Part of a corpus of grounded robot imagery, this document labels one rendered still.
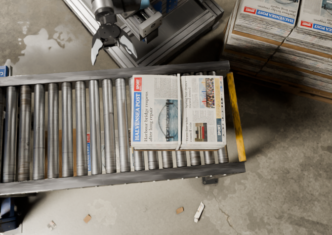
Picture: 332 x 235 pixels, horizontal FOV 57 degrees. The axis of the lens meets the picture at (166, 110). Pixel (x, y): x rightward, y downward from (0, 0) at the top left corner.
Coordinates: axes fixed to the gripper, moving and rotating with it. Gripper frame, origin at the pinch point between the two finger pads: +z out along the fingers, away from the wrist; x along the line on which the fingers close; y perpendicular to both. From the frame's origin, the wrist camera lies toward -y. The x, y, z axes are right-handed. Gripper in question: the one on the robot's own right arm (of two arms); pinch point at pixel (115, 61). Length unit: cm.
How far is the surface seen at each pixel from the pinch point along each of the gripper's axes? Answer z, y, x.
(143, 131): 21.8, 19.9, -6.4
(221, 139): 32, 16, -35
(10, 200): 27, 122, 73
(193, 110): 18.2, 17.0, -27.6
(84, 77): -15.1, 45.7, 11.6
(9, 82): -21, 50, 46
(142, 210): 54, 124, -8
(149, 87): 5.0, 18.6, -12.8
